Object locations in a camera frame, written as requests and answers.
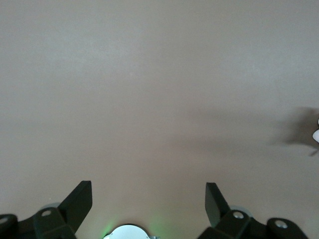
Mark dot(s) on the brown table mat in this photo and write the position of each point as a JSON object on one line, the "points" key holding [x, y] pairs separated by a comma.
{"points": [[159, 74]]}

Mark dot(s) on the pale pink dog plush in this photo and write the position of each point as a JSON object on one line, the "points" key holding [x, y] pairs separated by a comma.
{"points": [[316, 135]]}

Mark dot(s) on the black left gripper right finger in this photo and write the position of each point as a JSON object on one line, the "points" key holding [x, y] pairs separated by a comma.
{"points": [[224, 221]]}

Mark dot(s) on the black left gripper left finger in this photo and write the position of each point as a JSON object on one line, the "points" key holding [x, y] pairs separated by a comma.
{"points": [[64, 216]]}

